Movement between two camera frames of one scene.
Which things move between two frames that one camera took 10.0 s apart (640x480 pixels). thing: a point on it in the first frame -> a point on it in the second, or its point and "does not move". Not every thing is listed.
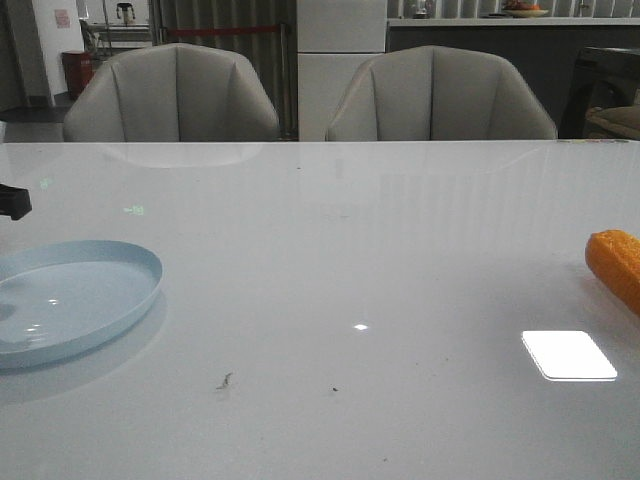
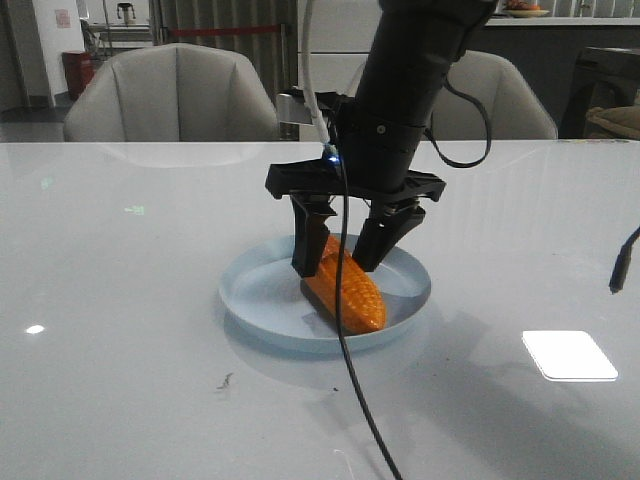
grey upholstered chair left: (173, 93) does not move
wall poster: (62, 17) does not move
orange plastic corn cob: (614, 256) -> (363, 310)
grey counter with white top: (548, 49) does not move
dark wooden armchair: (603, 77) does not move
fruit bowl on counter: (519, 8) does not move
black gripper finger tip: (14, 202) -> (621, 263)
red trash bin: (78, 70) does not move
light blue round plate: (73, 295) -> (258, 285)
